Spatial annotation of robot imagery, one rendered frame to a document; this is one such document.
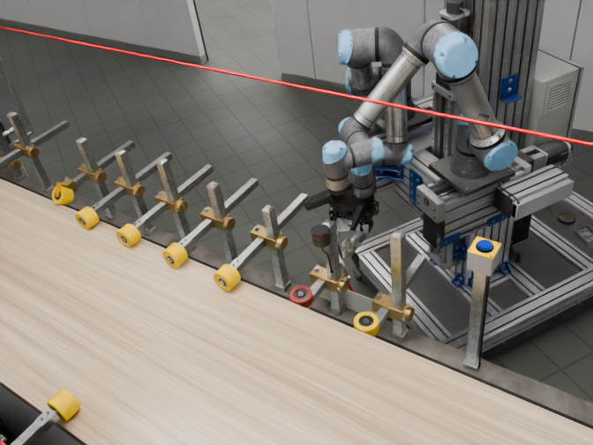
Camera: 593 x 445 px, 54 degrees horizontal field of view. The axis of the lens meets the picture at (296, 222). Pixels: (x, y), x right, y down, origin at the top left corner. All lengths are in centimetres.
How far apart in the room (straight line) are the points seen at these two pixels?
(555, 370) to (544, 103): 121
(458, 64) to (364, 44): 42
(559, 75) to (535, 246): 103
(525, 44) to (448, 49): 66
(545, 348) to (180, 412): 185
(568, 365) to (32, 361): 224
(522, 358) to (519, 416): 128
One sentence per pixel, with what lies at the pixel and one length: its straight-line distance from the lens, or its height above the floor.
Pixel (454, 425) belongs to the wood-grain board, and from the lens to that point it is 169.
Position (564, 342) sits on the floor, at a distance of 310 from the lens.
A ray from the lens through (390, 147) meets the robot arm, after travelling 216.
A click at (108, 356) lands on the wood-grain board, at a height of 90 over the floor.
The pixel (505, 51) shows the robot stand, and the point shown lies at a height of 138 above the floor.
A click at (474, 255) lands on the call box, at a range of 165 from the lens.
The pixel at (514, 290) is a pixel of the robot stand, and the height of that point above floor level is 21.
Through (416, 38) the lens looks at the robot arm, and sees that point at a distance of 189.
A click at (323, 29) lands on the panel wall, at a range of 493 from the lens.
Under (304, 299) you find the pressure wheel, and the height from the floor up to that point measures 91.
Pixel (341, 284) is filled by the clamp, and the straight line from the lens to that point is 206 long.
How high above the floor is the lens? 234
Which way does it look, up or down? 39 degrees down
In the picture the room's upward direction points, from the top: 9 degrees counter-clockwise
